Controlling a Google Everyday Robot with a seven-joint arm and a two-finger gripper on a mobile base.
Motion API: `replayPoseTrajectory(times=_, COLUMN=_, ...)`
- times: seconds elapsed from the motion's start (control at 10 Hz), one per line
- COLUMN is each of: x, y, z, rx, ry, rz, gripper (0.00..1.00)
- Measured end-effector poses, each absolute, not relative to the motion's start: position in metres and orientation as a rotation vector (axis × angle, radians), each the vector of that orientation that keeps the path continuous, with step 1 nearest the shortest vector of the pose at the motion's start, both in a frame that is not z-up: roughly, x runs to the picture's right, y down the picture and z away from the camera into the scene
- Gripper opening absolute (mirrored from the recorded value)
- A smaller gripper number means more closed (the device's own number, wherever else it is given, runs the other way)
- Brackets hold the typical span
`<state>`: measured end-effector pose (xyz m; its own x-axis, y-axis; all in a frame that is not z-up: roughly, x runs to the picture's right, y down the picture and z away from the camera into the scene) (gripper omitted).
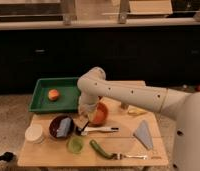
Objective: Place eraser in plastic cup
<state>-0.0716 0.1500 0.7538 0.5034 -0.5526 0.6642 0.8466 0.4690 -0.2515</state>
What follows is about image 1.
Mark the white plastic cup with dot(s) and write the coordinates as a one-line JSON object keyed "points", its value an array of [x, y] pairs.
{"points": [[34, 133]]}

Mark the green cucumber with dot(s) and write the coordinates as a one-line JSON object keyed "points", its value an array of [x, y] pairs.
{"points": [[99, 150]]}

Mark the peach fruit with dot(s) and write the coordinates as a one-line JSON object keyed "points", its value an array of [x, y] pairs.
{"points": [[53, 94]]}

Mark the black object at left edge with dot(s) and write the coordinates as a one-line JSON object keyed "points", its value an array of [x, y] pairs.
{"points": [[7, 156]]}

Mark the dark brown bowl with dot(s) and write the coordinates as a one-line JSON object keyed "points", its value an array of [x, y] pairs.
{"points": [[54, 125]]}

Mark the blue eraser block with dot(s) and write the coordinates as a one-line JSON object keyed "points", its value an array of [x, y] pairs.
{"points": [[64, 127]]}

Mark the green plastic tray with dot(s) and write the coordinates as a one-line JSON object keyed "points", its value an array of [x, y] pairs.
{"points": [[67, 101]]}

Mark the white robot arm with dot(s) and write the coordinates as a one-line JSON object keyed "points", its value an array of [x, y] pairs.
{"points": [[180, 106]]}

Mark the yellow banana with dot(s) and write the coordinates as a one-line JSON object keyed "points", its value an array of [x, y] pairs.
{"points": [[136, 111]]}

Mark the green plastic cup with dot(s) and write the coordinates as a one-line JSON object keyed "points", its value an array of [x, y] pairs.
{"points": [[75, 144]]}

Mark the silver fork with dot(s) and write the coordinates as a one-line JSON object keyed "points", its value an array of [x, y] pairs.
{"points": [[119, 156]]}

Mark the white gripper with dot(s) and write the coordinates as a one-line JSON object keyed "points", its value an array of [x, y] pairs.
{"points": [[87, 105]]}

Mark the grey folded cloth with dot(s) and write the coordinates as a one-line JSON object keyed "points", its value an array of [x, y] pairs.
{"points": [[142, 133]]}

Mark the orange bowl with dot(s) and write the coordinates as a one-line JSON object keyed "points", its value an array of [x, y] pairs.
{"points": [[99, 117]]}

